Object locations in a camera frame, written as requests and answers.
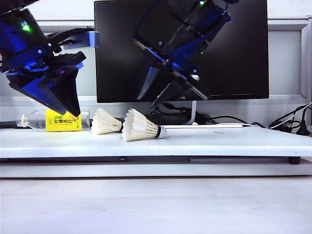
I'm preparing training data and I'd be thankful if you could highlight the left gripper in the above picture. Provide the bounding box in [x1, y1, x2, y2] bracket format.
[0, 43, 86, 117]

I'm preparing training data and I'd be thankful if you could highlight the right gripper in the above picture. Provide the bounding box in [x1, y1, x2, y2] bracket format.
[133, 0, 211, 109]

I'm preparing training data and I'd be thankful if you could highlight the white feather shuttlecock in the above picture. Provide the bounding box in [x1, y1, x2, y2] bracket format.
[121, 108, 168, 142]
[90, 108, 124, 136]

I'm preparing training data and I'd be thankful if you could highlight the clear bottle yellow label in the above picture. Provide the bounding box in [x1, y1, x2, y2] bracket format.
[16, 109, 91, 133]

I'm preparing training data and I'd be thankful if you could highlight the black power strip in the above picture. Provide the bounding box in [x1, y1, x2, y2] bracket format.
[146, 111, 193, 125]

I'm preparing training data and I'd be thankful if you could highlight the black computer monitor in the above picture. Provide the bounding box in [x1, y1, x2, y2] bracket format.
[94, 0, 270, 104]

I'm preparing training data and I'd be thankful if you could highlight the black flat strip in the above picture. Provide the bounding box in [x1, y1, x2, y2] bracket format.
[0, 121, 19, 129]

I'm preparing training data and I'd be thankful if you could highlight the white raised desk board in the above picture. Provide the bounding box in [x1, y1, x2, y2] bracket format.
[0, 126, 312, 166]

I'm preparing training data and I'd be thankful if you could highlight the silver monitor stand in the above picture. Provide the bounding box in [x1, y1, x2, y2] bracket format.
[165, 100, 245, 129]

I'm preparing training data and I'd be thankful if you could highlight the black power plug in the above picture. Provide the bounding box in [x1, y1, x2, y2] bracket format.
[296, 107, 312, 136]

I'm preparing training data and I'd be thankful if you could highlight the black cable with ferrite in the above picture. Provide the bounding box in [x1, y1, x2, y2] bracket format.
[158, 101, 193, 116]

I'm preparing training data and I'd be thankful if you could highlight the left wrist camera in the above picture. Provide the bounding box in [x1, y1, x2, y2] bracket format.
[85, 31, 100, 48]

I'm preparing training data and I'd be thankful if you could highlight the black looped cable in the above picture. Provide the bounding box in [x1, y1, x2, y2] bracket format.
[209, 115, 265, 129]

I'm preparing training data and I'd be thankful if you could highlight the black tangled cable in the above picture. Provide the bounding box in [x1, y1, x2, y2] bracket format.
[268, 106, 305, 134]

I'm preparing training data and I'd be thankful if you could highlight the white usb cable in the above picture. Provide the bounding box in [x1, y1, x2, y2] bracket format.
[243, 102, 312, 129]

